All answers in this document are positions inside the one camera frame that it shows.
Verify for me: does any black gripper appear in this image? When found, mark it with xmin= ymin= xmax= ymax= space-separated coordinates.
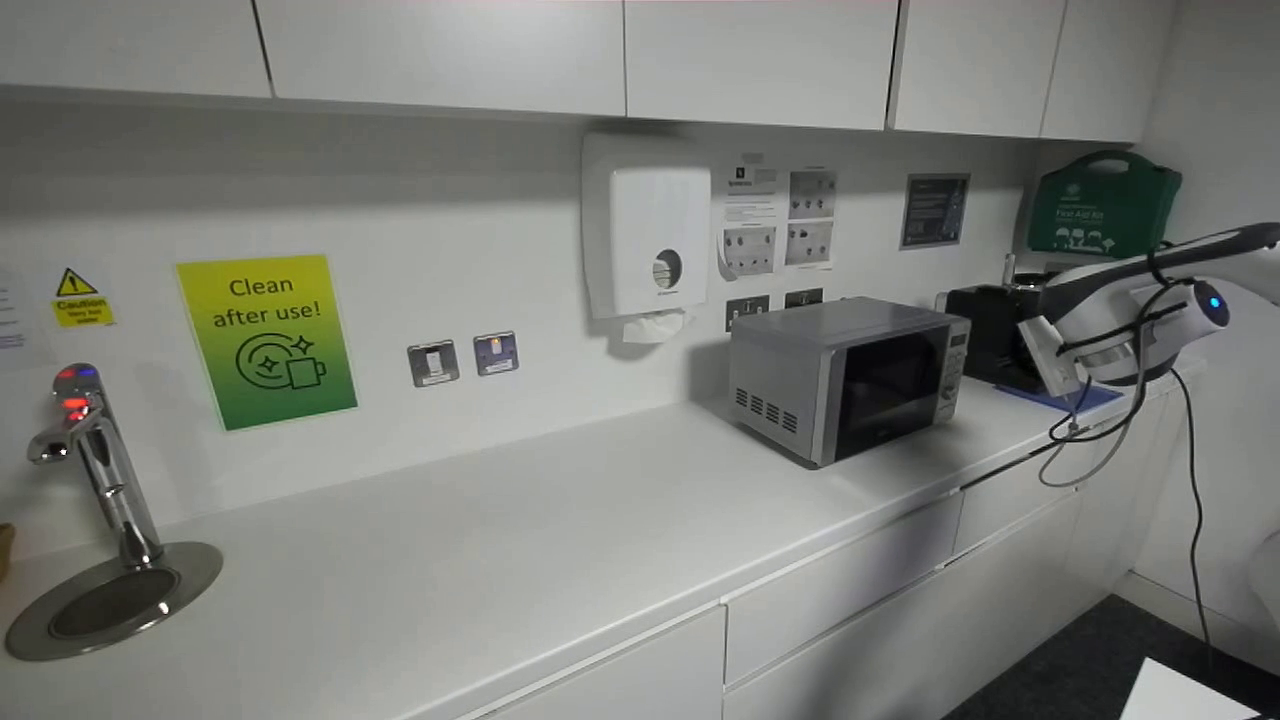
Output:
xmin=994 ymin=310 xmax=1070 ymax=399

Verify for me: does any silver microwave with black door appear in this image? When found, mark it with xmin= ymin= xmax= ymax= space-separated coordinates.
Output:
xmin=722 ymin=294 xmax=975 ymax=473

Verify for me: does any black countertop appliance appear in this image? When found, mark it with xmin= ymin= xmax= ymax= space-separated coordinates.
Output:
xmin=942 ymin=279 xmax=1054 ymax=395

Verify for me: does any blue cloth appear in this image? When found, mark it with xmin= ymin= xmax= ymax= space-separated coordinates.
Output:
xmin=1061 ymin=380 xmax=1130 ymax=418

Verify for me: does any white drawer front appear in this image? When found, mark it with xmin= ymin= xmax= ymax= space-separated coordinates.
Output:
xmin=952 ymin=425 xmax=1130 ymax=559
xmin=722 ymin=494 xmax=966 ymax=690

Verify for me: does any green first aid kit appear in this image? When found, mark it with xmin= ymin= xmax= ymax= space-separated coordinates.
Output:
xmin=1020 ymin=146 xmax=1188 ymax=263

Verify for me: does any white upper cabinet door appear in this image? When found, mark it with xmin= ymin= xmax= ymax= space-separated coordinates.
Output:
xmin=1037 ymin=0 xmax=1182 ymax=149
xmin=247 ymin=0 xmax=631 ymax=124
xmin=886 ymin=0 xmax=1070 ymax=146
xmin=0 ymin=0 xmax=278 ymax=106
xmin=621 ymin=0 xmax=905 ymax=138

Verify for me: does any white cabinet door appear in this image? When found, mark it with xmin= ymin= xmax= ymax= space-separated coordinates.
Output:
xmin=247 ymin=0 xmax=631 ymax=124
xmin=1037 ymin=0 xmax=1182 ymax=149
xmin=886 ymin=0 xmax=1070 ymax=146
xmin=0 ymin=0 xmax=278 ymax=106
xmin=621 ymin=0 xmax=905 ymax=138
xmin=470 ymin=606 xmax=731 ymax=720
xmin=722 ymin=525 xmax=1138 ymax=720

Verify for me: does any white lower cabinet door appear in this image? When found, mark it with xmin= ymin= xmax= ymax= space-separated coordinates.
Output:
xmin=722 ymin=525 xmax=1138 ymax=720
xmin=470 ymin=606 xmax=731 ymax=720

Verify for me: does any white paper towel dispenser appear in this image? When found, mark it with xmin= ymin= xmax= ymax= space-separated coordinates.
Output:
xmin=579 ymin=128 xmax=720 ymax=363

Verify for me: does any green clean after use poster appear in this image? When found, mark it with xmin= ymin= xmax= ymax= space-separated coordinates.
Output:
xmin=172 ymin=251 xmax=363 ymax=437

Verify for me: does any chrome water tap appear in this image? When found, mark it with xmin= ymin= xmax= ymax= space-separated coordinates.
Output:
xmin=22 ymin=362 xmax=172 ymax=576

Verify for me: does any round steel drain plate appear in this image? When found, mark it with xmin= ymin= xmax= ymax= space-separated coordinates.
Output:
xmin=0 ymin=535 xmax=228 ymax=668

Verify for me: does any yellow warning sticker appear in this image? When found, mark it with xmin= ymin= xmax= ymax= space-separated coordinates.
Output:
xmin=48 ymin=263 xmax=120 ymax=335

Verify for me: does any black framed wall panel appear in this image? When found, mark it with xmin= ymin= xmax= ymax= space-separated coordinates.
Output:
xmin=898 ymin=173 xmax=975 ymax=255

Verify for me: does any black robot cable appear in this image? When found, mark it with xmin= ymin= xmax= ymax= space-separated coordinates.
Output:
xmin=956 ymin=272 xmax=1221 ymax=654

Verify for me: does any white double wall socket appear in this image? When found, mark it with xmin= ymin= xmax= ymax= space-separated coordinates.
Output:
xmin=784 ymin=216 xmax=838 ymax=269
xmin=784 ymin=167 xmax=844 ymax=221
xmin=714 ymin=221 xmax=784 ymax=286

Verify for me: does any white wall label plate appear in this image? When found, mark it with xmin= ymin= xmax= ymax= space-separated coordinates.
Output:
xmin=722 ymin=153 xmax=784 ymax=205

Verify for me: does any steel wall switch plate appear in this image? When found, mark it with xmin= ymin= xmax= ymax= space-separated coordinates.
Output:
xmin=468 ymin=328 xmax=523 ymax=383
xmin=404 ymin=335 xmax=463 ymax=394

